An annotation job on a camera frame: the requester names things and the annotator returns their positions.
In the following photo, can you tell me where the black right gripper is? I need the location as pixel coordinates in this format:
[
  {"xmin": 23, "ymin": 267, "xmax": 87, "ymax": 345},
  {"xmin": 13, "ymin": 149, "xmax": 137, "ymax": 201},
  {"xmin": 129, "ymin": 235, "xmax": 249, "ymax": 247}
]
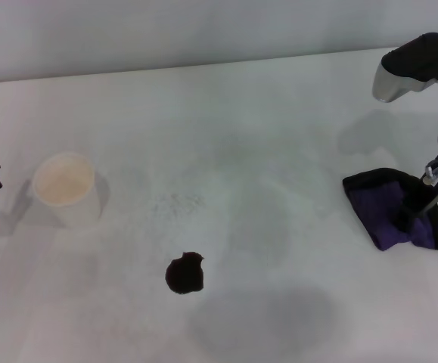
[{"xmin": 396, "ymin": 172, "xmax": 438, "ymax": 234}]

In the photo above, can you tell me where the purple rag with black border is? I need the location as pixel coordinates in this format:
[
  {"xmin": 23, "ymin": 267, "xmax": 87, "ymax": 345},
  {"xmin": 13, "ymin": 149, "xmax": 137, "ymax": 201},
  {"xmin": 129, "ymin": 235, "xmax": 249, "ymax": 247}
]
[{"xmin": 341, "ymin": 167, "xmax": 438, "ymax": 252}]

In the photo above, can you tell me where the white paper cup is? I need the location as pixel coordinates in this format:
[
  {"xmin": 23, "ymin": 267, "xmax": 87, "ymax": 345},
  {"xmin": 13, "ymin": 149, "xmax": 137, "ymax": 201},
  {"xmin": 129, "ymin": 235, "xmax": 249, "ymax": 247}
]
[{"xmin": 31, "ymin": 150, "xmax": 101, "ymax": 229}]

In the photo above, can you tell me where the black water stain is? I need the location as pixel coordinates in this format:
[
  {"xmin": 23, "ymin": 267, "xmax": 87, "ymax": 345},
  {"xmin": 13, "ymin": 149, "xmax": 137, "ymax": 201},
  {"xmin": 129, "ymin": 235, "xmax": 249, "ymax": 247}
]
[{"xmin": 164, "ymin": 251, "xmax": 206, "ymax": 296}]

